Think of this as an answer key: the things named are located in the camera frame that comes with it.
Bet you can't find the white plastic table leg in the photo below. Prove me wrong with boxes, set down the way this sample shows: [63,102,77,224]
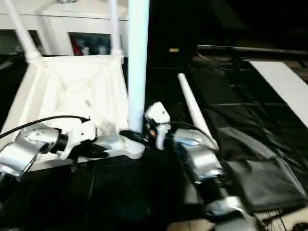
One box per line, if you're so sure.
[109,0,125,61]
[4,0,43,63]
[127,0,150,133]
[177,73,220,152]

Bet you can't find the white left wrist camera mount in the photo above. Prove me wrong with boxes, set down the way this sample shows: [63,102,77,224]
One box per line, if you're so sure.
[57,118,99,161]

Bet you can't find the white plastic stool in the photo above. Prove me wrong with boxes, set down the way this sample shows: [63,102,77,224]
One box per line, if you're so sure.
[0,54,145,173]

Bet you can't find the white flat board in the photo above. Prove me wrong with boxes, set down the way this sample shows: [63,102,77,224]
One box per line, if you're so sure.
[247,60,308,128]

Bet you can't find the coiled black floor cables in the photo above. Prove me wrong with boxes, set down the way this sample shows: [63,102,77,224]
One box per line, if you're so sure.
[264,208,308,231]

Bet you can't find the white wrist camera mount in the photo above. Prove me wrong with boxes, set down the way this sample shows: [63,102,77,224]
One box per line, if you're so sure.
[57,118,99,161]
[143,101,172,151]

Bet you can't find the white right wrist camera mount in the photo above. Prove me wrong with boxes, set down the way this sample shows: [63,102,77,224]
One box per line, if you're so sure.
[143,101,172,151]

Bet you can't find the white cabinet with glass doors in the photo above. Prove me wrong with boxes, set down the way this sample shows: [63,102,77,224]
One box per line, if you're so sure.
[0,0,130,56]

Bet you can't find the black glossy mat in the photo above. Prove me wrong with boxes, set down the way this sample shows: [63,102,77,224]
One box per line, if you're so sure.
[0,51,308,231]

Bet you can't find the black horizontal bar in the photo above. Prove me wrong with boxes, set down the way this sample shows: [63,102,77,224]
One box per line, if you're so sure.
[196,44,308,55]

